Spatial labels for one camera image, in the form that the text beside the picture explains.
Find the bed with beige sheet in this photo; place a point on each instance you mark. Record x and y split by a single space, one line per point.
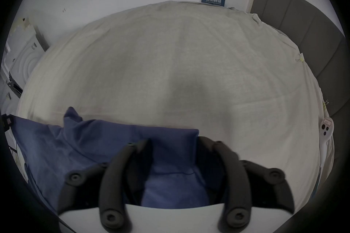
175 68

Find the yellow binder clip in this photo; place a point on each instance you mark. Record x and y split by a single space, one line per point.
301 57
325 104

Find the white hand controller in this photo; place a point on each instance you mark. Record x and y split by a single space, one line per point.
325 132

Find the grey padded headboard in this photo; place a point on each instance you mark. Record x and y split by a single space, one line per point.
306 32

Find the white washing machine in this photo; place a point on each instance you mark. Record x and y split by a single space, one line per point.
22 57

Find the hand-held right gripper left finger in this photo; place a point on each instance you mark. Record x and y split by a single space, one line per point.
114 174

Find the dark blue shirt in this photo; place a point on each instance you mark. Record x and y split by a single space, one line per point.
90 144

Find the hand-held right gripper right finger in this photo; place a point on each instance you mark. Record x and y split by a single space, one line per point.
235 171

